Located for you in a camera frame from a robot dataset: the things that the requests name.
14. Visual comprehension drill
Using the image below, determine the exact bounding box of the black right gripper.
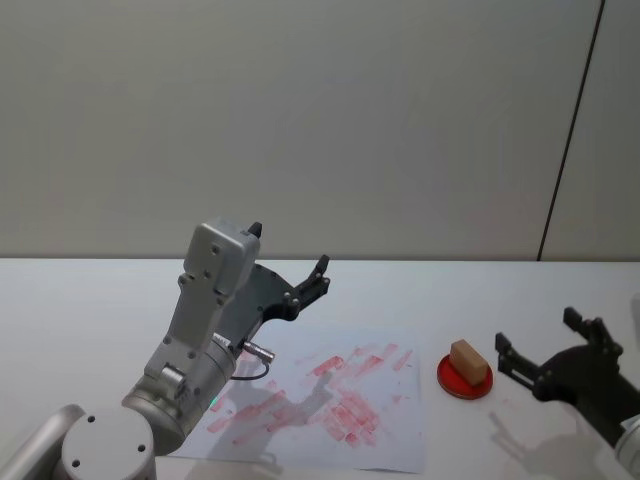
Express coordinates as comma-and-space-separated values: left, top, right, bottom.
494, 306, 640, 445

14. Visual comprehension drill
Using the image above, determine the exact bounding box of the round red ink pad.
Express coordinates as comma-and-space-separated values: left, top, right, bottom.
436, 351, 495, 402

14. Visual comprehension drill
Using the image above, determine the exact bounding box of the tan wooden stamp block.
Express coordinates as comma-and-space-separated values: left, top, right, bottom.
448, 338, 489, 387

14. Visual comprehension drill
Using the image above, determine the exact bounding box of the dark cable with silver plug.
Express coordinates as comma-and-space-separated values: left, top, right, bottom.
227, 340, 277, 384

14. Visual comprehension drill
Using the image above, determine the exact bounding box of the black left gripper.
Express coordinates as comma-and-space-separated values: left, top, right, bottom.
218, 221, 332, 347

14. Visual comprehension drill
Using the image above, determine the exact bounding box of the white paper with red marks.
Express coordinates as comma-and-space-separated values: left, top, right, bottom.
171, 324, 429, 475

